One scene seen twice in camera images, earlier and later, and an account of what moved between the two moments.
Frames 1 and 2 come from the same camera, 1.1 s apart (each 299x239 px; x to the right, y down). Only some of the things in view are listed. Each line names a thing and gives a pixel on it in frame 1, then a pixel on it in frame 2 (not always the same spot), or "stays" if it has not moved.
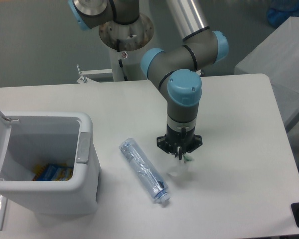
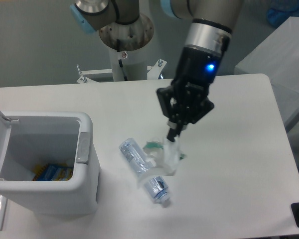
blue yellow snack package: x=52 y=172 stays
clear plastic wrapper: x=182 y=170 -> x=167 y=155
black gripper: x=175 y=141 -> x=198 y=69
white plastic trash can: x=20 y=141 stays
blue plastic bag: x=280 y=10 stays
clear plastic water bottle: x=157 y=186 stays
